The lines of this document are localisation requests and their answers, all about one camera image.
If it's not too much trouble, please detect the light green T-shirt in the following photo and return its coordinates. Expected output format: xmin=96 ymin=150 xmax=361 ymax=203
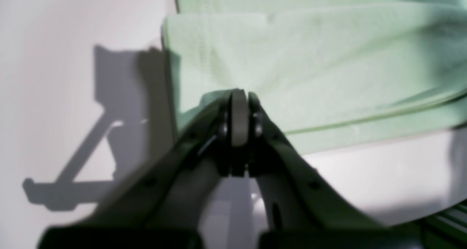
xmin=163 ymin=0 xmax=466 ymax=154

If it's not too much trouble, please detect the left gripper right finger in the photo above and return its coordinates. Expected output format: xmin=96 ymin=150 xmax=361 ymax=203
xmin=239 ymin=90 xmax=423 ymax=249

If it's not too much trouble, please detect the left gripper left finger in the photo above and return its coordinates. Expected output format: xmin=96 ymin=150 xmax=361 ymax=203
xmin=38 ymin=90 xmax=241 ymax=249

